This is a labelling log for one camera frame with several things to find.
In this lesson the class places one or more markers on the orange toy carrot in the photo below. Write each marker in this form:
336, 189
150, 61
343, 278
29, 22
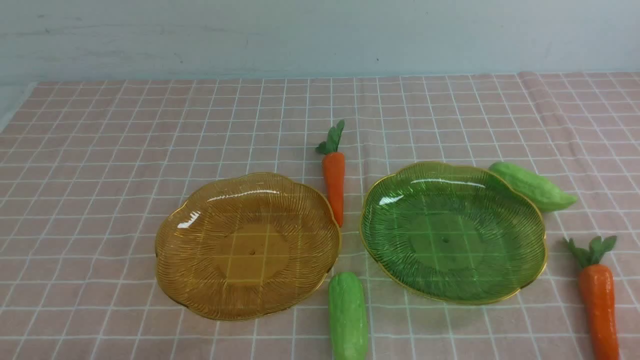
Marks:
333, 170
596, 287

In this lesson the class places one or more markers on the green toy gourd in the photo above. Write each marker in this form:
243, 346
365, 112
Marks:
543, 193
349, 328

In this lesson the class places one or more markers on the amber glass plate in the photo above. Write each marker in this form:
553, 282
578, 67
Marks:
246, 247

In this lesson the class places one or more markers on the green glass plate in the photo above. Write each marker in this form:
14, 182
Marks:
453, 233

